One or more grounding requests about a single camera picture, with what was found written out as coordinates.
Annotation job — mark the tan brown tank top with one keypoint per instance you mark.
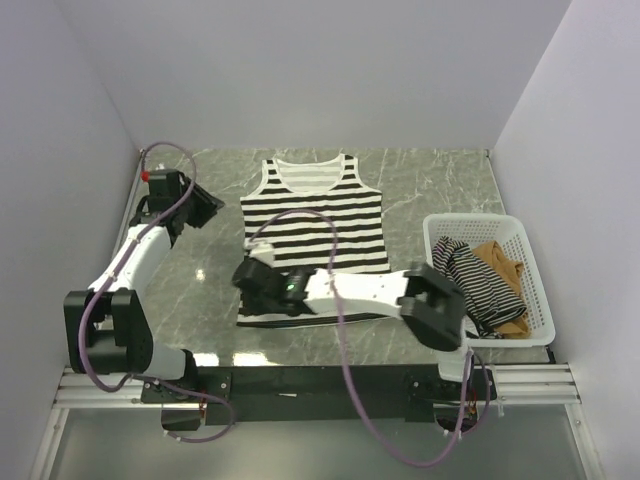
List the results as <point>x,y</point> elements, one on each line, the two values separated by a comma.
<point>510,271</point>

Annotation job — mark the wide striped tank top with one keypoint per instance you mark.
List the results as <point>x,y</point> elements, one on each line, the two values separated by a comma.
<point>288,208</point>

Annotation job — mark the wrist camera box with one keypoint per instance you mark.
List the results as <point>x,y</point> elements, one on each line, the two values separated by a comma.
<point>163,182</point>
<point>260,250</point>

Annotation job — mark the thin striped tank top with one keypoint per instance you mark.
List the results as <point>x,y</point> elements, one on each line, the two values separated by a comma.
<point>489,301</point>

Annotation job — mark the white plastic laundry basket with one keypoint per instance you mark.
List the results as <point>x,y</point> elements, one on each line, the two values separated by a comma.
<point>478,228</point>

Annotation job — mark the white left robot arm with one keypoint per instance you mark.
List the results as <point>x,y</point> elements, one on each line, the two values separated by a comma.
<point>106,328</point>

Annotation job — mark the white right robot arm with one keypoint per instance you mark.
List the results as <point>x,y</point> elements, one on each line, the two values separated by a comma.
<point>431,306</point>

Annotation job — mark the aluminium frame rail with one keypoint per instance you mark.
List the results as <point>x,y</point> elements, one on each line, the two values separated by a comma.
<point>519,384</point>

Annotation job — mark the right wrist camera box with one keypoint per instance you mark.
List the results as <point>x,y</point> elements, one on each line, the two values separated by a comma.
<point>260,250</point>

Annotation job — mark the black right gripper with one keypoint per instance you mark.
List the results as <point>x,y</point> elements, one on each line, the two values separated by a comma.
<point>250,306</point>

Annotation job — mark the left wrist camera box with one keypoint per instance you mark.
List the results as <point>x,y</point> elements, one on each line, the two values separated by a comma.
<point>163,182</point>

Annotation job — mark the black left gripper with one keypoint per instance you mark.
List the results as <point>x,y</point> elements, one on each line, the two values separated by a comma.
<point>208,204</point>

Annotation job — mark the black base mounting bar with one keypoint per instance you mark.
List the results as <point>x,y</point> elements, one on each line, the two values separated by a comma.
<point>307,393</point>

